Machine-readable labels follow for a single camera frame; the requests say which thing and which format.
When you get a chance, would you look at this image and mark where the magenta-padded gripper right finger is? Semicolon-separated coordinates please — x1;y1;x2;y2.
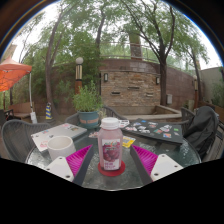
129;144;184;186

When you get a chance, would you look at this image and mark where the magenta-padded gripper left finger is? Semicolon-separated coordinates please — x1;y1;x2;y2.
44;144;95;187

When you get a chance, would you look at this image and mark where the pink drink bottle white cap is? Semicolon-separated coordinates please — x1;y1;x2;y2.
97;116;124;172

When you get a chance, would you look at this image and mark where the white cup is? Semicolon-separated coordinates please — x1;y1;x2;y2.
46;135;77;161

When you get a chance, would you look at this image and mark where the black laptop with stickers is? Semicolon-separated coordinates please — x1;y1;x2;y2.
122;118;185;145

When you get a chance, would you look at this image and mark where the silver laptop with stickers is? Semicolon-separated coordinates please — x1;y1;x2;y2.
30;122;88;154

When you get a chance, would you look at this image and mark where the white card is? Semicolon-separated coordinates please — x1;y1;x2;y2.
118;119;131;129

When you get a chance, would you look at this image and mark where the blue yellow striped cone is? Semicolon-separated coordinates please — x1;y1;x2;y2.
44;101;54;121

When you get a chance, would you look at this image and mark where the potted plant in teal pot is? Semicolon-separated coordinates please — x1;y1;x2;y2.
72;80;104;129

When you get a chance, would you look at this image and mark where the white canopy pole weight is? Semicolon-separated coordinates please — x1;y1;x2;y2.
29;111;38;125

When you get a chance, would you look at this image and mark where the black jacket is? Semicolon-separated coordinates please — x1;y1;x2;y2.
183;105;220;159

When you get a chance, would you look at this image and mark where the dark-trunked tree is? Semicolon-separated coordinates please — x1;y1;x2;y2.
121;0;201;107

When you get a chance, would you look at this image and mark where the leaning tree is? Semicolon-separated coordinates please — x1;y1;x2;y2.
43;0;111;118

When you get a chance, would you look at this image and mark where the orange canopy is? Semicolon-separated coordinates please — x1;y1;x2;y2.
0;56;33;93

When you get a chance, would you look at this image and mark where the globe lamp post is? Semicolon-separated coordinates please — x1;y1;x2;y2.
74;56;85;95

